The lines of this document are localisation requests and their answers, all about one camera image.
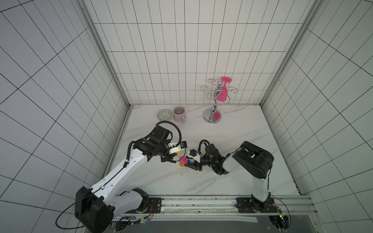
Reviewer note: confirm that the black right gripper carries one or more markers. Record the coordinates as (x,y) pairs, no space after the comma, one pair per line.
(198,163)

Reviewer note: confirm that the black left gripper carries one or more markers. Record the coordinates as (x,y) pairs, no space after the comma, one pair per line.
(170,156)

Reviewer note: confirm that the pink square lego brick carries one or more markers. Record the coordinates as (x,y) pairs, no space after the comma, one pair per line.
(183,160)

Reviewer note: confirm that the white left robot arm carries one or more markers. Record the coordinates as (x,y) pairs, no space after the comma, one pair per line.
(96,207)

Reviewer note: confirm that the pink ribbed mug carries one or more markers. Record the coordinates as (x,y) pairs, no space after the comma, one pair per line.
(179,114)

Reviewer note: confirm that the patterned ceramic bowl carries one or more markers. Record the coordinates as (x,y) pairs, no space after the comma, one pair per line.
(164,115)

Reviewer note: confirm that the pink plastic wine glass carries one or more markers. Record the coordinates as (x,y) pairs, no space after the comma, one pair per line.
(223,96)

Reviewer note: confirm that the chrome cup holder stand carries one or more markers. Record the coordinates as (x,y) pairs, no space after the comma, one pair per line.
(213,115)

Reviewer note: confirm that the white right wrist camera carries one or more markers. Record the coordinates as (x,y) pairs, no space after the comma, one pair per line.
(195,155)

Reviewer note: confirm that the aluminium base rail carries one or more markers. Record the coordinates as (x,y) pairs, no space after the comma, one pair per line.
(220,208)

